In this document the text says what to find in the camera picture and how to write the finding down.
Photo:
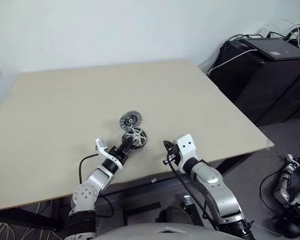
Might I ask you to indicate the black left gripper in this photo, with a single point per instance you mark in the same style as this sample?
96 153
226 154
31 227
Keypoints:
118 156

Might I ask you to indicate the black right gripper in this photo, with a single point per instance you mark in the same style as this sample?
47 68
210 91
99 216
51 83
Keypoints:
174 158

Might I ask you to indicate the silver spoked rotor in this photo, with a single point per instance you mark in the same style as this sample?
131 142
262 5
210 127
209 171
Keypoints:
138 137

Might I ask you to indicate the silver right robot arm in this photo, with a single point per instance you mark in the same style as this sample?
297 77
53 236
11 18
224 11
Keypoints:
215 190

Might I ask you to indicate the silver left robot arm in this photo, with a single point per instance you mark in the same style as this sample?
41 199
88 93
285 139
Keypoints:
90 190

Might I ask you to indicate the spare silver robot arm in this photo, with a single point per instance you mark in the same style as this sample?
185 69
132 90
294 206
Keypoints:
288 182

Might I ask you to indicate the small grey tag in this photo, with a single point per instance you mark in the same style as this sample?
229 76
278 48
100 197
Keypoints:
153 180

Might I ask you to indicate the dark rounded shape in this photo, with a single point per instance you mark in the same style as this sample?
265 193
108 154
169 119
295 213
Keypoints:
175 215

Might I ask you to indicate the grey robot torso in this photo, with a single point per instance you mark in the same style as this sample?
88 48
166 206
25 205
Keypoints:
155 232

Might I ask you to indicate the black cabinet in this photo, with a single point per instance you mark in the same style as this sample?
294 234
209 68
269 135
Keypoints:
265 87

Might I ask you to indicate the dark patterned floor mat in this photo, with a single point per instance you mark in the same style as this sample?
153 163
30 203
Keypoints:
20 228

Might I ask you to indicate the black rounded floor object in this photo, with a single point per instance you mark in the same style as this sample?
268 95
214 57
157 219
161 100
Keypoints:
290 228

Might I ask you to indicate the flat black device with label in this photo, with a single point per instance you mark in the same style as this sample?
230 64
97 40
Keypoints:
277 47

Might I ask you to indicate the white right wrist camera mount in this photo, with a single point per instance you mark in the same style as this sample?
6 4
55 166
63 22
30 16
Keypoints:
187 147

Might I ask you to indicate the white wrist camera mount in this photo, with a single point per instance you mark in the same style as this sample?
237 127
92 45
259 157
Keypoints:
101 148
187 147

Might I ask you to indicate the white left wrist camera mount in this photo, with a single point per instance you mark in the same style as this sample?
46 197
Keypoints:
101 148

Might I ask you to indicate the small silver bracket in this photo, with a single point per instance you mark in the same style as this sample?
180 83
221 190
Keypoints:
187 200

